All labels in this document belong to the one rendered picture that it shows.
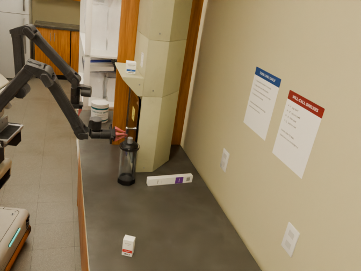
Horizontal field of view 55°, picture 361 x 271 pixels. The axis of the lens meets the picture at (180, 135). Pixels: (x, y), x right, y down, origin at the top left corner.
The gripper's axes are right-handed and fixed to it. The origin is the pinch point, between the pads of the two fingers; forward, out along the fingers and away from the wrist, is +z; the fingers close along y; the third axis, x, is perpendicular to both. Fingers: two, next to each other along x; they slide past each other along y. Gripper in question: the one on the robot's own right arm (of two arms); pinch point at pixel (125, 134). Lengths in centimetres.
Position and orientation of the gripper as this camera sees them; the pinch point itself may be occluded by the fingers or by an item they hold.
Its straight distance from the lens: 202.9
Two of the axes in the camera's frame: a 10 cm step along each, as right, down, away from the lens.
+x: -2.8, 6.1, 7.4
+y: -1.9, -7.9, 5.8
